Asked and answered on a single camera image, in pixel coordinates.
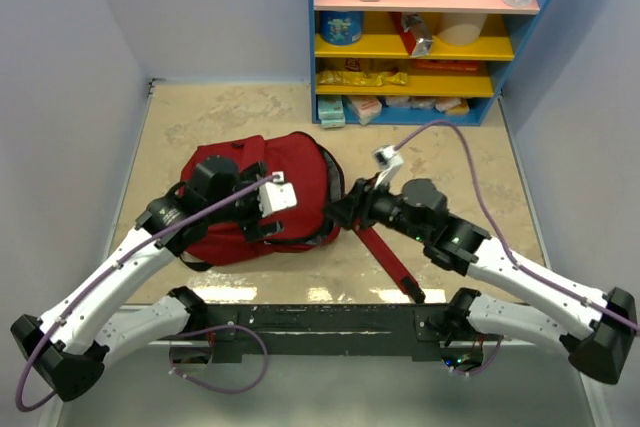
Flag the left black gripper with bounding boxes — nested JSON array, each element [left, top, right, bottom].
[[208, 162, 284, 241]]

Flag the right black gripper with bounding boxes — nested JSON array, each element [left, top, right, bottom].
[[321, 172, 428, 243]]

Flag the red student backpack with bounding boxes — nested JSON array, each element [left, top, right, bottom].
[[174, 130, 427, 304]]

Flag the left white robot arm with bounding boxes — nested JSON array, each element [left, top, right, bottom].
[[11, 156, 297, 412]]

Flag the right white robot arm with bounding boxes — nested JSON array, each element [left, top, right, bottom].
[[325, 179, 639, 385]]

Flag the white orange tissue pack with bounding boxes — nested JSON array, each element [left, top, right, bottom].
[[346, 95, 383, 125]]

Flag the yellow sponge pack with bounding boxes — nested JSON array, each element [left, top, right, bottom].
[[445, 99, 470, 116]]

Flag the red silver snack bag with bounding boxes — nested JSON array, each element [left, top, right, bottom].
[[401, 12, 434, 58]]

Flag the blue shelf unit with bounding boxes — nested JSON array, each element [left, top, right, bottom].
[[308, 0, 550, 126]]

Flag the teal tissue box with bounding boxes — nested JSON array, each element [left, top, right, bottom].
[[317, 95, 346, 129]]

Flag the yellow snack packet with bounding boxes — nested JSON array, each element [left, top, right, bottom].
[[316, 70, 409, 87]]

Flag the orange flat box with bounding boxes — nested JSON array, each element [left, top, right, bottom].
[[411, 59, 484, 73]]

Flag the blue cartoon tin can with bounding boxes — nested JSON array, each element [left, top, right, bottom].
[[319, 11, 364, 46]]

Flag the white cylindrical container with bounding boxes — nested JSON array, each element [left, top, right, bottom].
[[436, 12, 488, 46]]

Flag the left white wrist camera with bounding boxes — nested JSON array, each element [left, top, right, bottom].
[[258, 171, 297, 218]]

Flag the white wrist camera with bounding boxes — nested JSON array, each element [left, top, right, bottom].
[[258, 171, 297, 218], [373, 145, 404, 190]]

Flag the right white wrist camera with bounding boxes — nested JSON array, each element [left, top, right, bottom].
[[373, 145, 404, 190]]

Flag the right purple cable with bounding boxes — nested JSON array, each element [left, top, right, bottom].
[[389, 119, 640, 377]]

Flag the purple cable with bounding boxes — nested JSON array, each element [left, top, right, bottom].
[[13, 174, 284, 412], [389, 119, 640, 377]]

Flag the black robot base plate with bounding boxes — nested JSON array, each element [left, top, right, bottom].
[[148, 302, 502, 364]]

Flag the aluminium frame rail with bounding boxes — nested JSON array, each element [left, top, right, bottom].
[[40, 343, 610, 426]]

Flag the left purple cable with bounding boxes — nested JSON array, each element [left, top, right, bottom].
[[13, 174, 284, 412]]

